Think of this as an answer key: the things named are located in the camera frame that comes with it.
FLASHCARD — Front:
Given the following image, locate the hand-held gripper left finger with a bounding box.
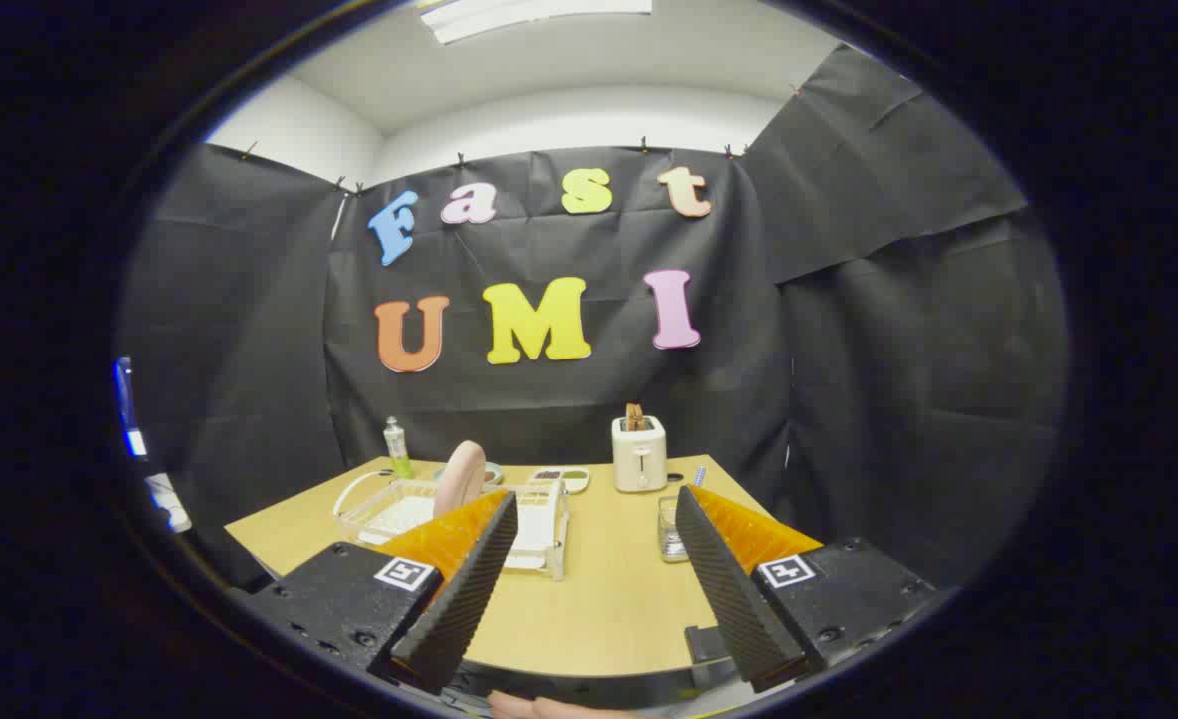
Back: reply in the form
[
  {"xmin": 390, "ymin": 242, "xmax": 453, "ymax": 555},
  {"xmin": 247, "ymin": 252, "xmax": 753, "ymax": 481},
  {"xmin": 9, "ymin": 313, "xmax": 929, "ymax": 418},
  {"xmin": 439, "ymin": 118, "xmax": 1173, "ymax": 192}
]
[{"xmin": 240, "ymin": 489, "xmax": 520, "ymax": 695}]

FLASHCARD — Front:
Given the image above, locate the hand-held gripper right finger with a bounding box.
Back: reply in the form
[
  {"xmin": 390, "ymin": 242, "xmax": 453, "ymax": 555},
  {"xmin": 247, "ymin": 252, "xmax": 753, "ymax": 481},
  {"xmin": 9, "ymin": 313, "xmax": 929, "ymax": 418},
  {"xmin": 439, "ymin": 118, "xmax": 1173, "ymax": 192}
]
[{"xmin": 675, "ymin": 485, "xmax": 939, "ymax": 693}]

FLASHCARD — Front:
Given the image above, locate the black backdrop cloth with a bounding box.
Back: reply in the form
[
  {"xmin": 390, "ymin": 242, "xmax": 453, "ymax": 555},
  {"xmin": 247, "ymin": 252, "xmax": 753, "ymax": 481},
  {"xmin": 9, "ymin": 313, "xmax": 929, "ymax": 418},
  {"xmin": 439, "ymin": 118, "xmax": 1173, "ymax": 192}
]
[{"xmin": 115, "ymin": 45, "xmax": 1069, "ymax": 590}]

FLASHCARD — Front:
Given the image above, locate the white divided dish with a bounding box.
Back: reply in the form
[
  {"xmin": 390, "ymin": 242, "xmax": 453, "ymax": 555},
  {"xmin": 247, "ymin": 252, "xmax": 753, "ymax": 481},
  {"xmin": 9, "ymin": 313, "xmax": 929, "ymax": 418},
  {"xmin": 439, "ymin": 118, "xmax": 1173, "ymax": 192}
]
[{"xmin": 529, "ymin": 467, "xmax": 591, "ymax": 495}]

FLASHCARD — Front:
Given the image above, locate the pink plate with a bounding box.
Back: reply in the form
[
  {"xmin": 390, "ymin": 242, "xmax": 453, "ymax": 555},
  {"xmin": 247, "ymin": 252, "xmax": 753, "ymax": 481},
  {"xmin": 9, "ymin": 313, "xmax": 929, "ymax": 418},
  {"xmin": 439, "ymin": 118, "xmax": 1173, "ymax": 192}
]
[{"xmin": 433, "ymin": 440, "xmax": 488, "ymax": 520}]

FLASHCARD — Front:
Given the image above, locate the cream toaster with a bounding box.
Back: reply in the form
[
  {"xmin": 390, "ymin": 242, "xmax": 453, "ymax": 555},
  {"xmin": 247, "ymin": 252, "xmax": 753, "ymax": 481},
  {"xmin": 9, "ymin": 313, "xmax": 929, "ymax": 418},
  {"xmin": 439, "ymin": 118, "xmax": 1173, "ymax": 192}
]
[{"xmin": 611, "ymin": 415, "xmax": 669, "ymax": 494}]

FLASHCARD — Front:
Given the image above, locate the white dish rack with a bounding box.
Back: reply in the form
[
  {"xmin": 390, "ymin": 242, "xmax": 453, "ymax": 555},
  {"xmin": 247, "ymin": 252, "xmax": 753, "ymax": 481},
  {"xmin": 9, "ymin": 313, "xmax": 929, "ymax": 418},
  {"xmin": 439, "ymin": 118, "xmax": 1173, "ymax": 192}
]
[{"xmin": 333, "ymin": 469, "xmax": 570, "ymax": 582}]

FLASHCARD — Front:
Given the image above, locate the ceiling light panel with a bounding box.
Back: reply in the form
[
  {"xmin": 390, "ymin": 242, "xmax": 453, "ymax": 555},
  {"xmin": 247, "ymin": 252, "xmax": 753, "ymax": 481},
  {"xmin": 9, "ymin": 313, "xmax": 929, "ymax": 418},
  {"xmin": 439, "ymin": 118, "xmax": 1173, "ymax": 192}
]
[{"xmin": 419, "ymin": 0, "xmax": 653, "ymax": 46}]

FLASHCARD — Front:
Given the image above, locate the metal wire basket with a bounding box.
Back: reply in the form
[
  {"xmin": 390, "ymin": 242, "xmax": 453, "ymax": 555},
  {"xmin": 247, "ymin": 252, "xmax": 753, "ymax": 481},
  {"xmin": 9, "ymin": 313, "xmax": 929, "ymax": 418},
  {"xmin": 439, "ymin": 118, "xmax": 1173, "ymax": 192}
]
[{"xmin": 658, "ymin": 494, "xmax": 695, "ymax": 564}]

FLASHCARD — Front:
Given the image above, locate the white bottle with green base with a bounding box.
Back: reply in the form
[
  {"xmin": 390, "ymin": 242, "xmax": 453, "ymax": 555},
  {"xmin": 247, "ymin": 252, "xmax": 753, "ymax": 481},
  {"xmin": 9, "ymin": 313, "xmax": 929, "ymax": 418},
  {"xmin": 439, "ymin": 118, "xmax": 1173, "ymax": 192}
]
[{"xmin": 383, "ymin": 416, "xmax": 415, "ymax": 480}]

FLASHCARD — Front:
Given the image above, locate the black table clamp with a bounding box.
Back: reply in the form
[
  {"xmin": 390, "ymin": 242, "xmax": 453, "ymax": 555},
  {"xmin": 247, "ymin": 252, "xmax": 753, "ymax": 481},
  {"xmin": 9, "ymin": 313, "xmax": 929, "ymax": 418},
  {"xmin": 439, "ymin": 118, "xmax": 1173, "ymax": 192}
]
[{"xmin": 685, "ymin": 625, "xmax": 732, "ymax": 668}]

